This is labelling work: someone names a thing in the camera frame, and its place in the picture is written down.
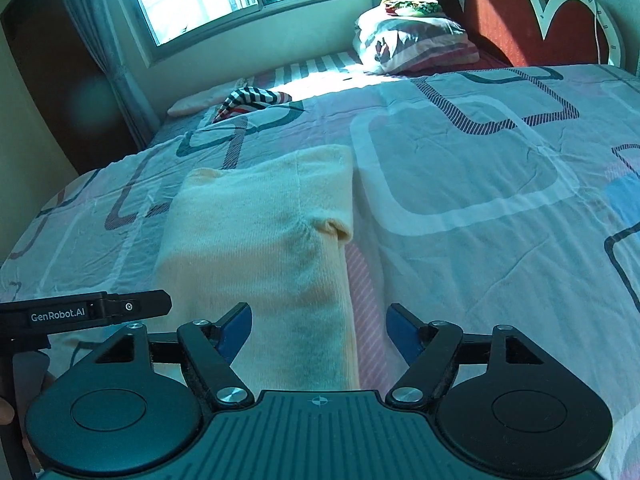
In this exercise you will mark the patterned pillow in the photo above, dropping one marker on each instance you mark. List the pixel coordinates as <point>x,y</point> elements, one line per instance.
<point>415,42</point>

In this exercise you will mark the person's left hand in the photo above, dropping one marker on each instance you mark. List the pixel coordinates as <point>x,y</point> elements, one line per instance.
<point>5,412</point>

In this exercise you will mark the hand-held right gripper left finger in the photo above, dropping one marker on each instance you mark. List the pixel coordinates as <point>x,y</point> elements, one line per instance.
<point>235,331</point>

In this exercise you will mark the striped crumpled cloth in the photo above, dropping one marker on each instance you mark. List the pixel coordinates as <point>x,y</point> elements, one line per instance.
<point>250,99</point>

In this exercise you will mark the striped bed sheet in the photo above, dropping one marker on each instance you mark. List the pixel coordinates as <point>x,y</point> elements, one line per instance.
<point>310,67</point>

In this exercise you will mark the dark wooden wardrobe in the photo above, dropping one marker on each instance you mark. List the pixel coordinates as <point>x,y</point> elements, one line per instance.
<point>55,75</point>

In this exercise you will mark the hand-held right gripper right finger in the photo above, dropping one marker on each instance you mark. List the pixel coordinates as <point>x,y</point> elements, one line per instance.
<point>402,332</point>

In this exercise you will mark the cream knitted sweater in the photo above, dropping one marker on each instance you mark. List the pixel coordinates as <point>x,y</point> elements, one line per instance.
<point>260,240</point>

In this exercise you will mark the long grey curtain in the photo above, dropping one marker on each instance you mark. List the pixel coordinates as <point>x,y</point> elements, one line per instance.
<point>110,60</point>

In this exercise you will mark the red scalloped headboard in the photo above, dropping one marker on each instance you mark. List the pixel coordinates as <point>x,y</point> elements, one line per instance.
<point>505,20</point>

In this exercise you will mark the patterned bed quilt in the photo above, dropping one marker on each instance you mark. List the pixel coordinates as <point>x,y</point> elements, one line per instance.
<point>450,185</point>

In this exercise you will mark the colourful folded cloth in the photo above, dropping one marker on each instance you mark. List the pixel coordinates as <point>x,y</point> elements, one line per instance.
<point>412,4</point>

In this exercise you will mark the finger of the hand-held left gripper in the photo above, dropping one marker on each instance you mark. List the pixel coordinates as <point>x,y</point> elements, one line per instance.
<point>145,302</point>

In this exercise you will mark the white flat pillow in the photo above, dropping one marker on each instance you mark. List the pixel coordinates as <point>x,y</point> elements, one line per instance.
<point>195,102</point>

